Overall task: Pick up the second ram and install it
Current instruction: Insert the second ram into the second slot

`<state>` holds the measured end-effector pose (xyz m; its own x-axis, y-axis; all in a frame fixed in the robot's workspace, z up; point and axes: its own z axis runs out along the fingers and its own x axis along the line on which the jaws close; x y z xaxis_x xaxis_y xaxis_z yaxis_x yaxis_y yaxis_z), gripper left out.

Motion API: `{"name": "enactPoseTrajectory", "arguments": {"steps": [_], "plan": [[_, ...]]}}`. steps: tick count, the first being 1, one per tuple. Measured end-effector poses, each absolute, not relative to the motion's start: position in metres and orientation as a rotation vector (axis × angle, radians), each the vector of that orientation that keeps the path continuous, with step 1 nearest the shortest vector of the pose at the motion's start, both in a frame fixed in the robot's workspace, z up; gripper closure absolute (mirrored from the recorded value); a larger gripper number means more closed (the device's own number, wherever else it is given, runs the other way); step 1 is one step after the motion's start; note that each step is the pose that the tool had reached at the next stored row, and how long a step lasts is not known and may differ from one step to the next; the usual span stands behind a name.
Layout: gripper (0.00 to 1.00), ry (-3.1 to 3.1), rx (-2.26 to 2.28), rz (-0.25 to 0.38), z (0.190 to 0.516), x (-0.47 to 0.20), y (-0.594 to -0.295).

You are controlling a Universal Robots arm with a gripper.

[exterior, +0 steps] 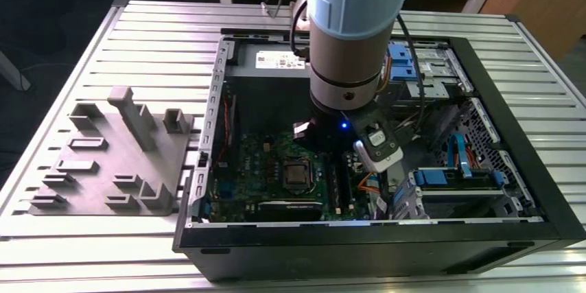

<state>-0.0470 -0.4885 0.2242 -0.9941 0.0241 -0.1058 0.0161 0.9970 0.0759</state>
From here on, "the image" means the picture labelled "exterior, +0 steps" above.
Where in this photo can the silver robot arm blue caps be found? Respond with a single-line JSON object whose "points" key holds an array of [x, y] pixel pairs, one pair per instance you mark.
{"points": [[347, 32]]}

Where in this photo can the silver CPU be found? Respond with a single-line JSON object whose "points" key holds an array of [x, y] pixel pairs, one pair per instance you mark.
{"points": [[297, 173]]}

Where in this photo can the grey power supply unit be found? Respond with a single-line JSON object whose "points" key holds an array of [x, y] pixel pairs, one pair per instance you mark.
{"points": [[265, 101]]}

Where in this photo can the green motherboard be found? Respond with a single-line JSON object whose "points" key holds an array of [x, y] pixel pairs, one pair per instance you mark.
{"points": [[260, 169]]}

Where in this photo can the black graphics card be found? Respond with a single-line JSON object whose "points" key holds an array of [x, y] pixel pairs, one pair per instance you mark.
{"points": [[288, 209]]}

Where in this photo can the blue disk carrier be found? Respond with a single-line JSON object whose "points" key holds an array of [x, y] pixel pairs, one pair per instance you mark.
{"points": [[435, 177], [404, 73]]}

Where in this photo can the silver drive cage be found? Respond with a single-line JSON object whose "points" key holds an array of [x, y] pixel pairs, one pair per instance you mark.
{"points": [[435, 90]]}

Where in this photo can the black open PC case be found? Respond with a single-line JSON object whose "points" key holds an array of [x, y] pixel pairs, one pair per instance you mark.
{"points": [[365, 248]]}

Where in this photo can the silver disk bay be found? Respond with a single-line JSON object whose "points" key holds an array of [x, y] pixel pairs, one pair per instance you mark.
{"points": [[461, 200]]}

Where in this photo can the grey parts rack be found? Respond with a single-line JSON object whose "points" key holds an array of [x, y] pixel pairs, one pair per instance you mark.
{"points": [[137, 169]]}

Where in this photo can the grey chair leg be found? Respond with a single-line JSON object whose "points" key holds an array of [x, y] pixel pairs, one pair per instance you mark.
{"points": [[16, 70]]}

